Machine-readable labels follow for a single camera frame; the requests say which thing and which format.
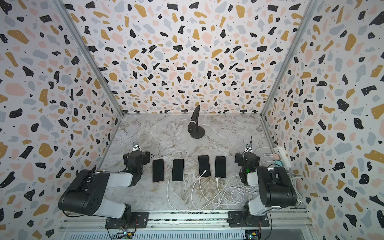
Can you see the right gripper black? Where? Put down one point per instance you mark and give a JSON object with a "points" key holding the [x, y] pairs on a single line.
{"points": [[240, 157]]}

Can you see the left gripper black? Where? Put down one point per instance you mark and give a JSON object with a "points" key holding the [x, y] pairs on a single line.
{"points": [[144, 157]]}

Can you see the pink-cased phone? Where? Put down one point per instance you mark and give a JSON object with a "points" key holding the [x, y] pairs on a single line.
{"points": [[204, 166], [158, 171]]}

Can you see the mint-cased phone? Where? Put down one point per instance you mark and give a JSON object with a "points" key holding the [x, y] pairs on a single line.
{"points": [[178, 170], [220, 167]]}

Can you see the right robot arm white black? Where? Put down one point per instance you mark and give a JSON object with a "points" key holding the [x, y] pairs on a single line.
{"points": [[275, 187]]}

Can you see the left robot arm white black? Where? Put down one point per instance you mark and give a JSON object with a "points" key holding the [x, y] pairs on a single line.
{"points": [[85, 195]]}

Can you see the pink charger plug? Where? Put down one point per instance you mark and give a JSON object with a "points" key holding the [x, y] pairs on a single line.
{"points": [[275, 157]]}

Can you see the teal charger plug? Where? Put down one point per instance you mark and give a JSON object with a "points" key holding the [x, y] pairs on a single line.
{"points": [[279, 163]]}

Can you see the white power strip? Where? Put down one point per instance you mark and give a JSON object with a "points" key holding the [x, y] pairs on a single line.
{"points": [[284, 157]]}

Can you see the black desktop microphone on stand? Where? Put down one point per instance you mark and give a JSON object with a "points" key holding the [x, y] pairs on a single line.
{"points": [[196, 131]]}

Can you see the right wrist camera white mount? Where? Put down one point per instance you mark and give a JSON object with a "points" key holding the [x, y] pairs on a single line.
{"points": [[249, 148]]}

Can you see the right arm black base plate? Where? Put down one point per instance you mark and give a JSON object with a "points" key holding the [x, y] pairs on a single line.
{"points": [[237, 219]]}

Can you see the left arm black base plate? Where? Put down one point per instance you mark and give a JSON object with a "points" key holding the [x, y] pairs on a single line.
{"points": [[132, 220]]}

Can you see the aluminium front rail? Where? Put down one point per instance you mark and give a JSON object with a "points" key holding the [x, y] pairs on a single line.
{"points": [[287, 224]]}

